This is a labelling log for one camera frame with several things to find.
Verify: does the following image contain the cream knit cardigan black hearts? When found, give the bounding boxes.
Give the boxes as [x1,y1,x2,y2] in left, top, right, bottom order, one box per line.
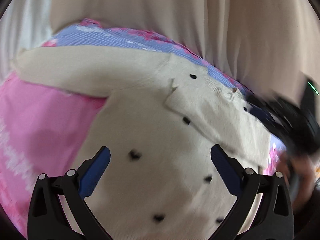
[13,46,271,239]

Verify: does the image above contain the pink blue rose bedsheet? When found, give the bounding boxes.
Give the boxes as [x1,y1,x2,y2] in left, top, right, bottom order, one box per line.
[0,17,288,238]

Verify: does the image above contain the beige curtain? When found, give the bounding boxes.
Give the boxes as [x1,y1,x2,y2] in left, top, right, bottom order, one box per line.
[50,0,319,99]

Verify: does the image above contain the person's right hand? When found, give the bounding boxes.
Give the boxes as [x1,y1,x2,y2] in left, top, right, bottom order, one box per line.
[276,151,319,215]

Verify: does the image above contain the white sheer curtain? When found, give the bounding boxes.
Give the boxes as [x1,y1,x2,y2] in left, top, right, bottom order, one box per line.
[1,0,52,81]

